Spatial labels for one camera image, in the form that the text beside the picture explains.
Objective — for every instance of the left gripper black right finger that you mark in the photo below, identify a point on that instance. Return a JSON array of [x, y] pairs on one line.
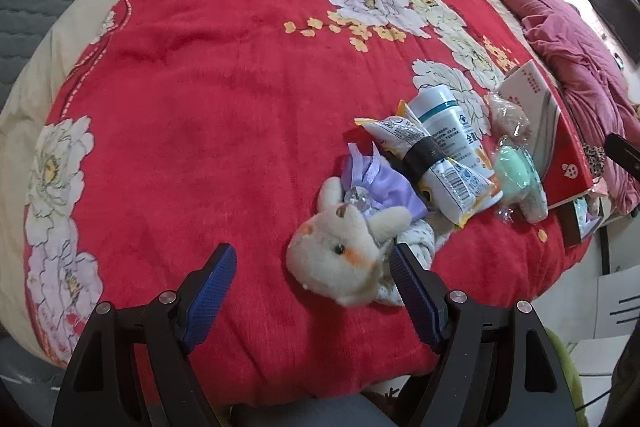
[[496, 366]]

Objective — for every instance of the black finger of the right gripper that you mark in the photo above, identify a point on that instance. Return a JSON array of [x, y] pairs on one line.
[[623, 154]]

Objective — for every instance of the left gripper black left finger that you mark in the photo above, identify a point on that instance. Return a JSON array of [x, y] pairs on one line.
[[101, 385]]

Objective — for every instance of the mint green fluffy ball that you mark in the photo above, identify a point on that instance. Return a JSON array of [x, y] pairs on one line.
[[511, 165]]

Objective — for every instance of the beige puff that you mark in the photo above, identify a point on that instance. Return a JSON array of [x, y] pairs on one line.
[[508, 119]]

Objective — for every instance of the yellow white snack packet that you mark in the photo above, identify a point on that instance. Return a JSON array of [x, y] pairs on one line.
[[445, 184]]

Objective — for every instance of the white plush bunny purple dress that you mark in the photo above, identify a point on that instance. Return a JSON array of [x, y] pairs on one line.
[[338, 253]]

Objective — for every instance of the leopard print scrunchie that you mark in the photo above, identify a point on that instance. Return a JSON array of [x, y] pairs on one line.
[[595, 159]]

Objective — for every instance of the green floral tissue pack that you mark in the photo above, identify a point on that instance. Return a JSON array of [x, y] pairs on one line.
[[534, 205]]

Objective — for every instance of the pink quilted duvet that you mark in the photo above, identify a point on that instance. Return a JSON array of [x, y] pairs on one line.
[[592, 92]]

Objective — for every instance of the red tissue box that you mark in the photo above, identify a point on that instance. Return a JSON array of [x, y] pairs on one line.
[[553, 140]]

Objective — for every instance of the dark tray with pink book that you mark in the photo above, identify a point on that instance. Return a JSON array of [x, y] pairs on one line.
[[579, 218]]

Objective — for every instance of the white vitamin bottle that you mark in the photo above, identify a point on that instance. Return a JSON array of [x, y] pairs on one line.
[[442, 116]]

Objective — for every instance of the beige bed sheet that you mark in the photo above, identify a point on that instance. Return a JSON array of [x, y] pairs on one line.
[[22, 119]]

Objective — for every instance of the red floral blanket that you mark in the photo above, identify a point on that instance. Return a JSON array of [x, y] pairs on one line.
[[188, 123]]

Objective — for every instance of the black wall television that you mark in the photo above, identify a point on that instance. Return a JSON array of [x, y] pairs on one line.
[[622, 18]]

